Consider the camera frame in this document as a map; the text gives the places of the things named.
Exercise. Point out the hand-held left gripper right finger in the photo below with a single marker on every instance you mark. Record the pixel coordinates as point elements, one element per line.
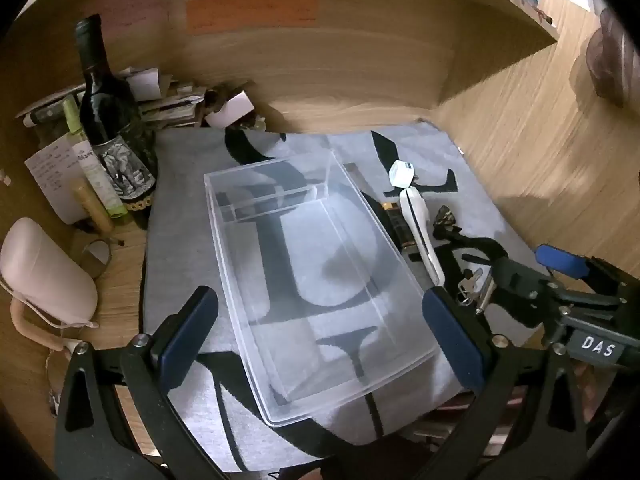
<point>450,335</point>

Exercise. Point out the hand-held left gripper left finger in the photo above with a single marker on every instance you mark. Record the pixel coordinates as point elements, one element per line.
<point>187,330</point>

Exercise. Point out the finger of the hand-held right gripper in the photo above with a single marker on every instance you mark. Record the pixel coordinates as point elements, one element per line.
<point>520,285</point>
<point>562,262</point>

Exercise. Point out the white handheld massager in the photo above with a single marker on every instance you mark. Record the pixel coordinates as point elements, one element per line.
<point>417,220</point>

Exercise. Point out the dark gold-capped perfume bottle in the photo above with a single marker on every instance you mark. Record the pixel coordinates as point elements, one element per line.
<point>397,222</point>

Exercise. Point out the clear plastic storage box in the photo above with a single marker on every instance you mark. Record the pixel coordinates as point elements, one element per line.
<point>325,260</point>

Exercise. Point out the white plug adapter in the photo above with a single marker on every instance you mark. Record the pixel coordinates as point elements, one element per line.
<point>401,174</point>

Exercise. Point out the grey patterned mat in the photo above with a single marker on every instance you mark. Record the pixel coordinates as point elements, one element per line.
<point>185,240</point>

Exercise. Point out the round metal-rimmed lens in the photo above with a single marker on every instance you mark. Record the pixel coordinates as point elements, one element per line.
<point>100,257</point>

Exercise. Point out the small yellowish tube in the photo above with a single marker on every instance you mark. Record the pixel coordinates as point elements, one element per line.
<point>92,207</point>

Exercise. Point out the green-labelled white bottle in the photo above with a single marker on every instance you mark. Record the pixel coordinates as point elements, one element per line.
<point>92,170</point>

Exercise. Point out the white handwritten paper note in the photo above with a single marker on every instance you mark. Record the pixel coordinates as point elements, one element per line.
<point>50,175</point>

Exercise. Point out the brown hanging object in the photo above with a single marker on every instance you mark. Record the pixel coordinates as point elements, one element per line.
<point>607,55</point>

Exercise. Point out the pile of papers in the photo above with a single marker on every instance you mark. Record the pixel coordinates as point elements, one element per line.
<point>165,105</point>

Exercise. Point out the dark elephant-label wine bottle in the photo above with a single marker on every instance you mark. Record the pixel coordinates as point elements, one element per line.
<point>107,110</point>

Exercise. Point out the pink paper sheet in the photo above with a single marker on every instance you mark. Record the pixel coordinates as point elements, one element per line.
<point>130,12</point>

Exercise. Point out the orange paper sheet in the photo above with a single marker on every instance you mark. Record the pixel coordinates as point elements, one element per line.
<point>250,12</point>

